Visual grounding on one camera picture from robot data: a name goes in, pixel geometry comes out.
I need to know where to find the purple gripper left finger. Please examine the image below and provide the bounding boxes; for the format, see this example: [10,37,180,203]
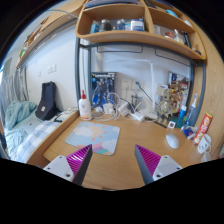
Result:
[66,145,93,186]

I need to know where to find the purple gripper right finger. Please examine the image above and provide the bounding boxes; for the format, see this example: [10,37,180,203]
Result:
[135,145,161,184]

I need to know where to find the white computer mouse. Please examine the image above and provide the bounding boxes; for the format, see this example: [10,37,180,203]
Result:
[166,134,179,149]

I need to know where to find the pastel cloud mouse pad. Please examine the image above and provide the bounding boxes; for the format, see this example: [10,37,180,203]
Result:
[65,121,120,156]

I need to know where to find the white power strip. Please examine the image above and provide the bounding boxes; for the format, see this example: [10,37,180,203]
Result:
[131,112,144,122]

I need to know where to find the white lotion bottle red cap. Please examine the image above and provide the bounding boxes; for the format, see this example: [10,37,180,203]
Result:
[78,92,92,120]

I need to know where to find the white mug with face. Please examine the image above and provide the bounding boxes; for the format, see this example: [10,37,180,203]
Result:
[197,134,212,154]

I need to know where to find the plaid bed sheet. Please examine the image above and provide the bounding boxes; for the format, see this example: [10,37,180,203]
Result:
[5,111,72,163]

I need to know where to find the black backpack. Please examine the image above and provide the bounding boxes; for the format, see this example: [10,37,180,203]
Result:
[35,81,59,120]

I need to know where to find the robot figure model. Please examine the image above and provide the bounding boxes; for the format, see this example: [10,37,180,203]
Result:
[157,89,174,125]

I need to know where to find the blue spray bottle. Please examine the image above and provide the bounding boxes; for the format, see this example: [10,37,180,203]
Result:
[185,93,197,126]

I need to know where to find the white charger adapter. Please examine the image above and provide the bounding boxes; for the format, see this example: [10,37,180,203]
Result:
[103,103,114,114]

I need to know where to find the red snack tube can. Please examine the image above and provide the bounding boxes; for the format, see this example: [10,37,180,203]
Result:
[193,112,213,145]

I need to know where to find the teal blanket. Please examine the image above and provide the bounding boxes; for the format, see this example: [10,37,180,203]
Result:
[5,100,37,130]

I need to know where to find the blue robot model box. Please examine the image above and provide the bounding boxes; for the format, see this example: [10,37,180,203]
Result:
[91,72,117,107]

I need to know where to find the white jar on shelf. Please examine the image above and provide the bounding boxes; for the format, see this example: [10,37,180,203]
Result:
[131,19,144,32]

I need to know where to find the wooden wall shelf unit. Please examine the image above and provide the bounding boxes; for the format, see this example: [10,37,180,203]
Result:
[76,0,206,60]

